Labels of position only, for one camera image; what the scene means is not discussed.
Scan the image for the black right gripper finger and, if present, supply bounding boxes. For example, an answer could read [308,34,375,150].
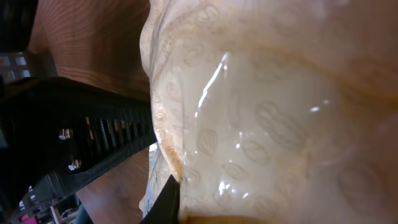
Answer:
[140,175,180,224]

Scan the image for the beige pouch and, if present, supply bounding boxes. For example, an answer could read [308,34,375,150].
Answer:
[140,0,397,223]

